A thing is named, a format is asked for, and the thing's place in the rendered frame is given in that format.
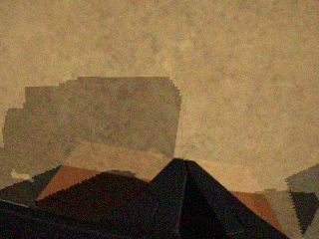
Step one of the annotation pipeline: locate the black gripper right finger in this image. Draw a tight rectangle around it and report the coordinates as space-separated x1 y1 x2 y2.
179 159 288 239

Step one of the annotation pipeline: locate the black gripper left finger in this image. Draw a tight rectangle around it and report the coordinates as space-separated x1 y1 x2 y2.
0 158 186 239

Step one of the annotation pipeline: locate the brown square block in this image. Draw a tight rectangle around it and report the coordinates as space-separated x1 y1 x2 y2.
35 164 286 235

